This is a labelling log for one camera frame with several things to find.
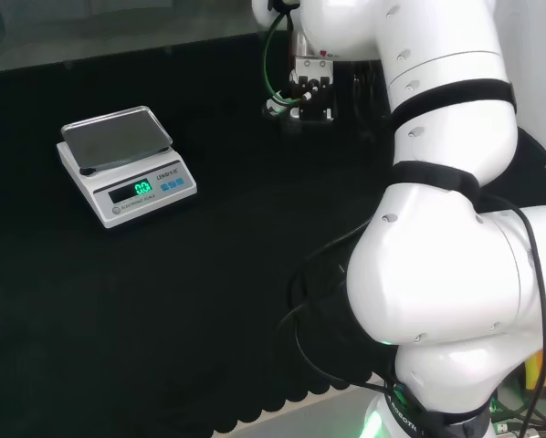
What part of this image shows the long black cable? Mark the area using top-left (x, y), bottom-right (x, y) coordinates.
top-left (478, 193), bottom-right (546, 438)

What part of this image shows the black bench cloth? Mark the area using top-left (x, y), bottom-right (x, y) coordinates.
top-left (0, 30), bottom-right (546, 438)

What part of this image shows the green cable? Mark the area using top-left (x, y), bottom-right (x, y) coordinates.
top-left (262, 7), bottom-right (301, 110)

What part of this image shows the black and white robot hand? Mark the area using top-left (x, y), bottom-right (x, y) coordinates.
top-left (261, 55), bottom-right (338, 123)

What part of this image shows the electronic balance with steel pan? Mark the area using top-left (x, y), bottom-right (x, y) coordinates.
top-left (56, 105), bottom-right (198, 229)

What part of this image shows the looped black cable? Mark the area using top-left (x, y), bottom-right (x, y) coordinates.
top-left (276, 218), bottom-right (400, 394)

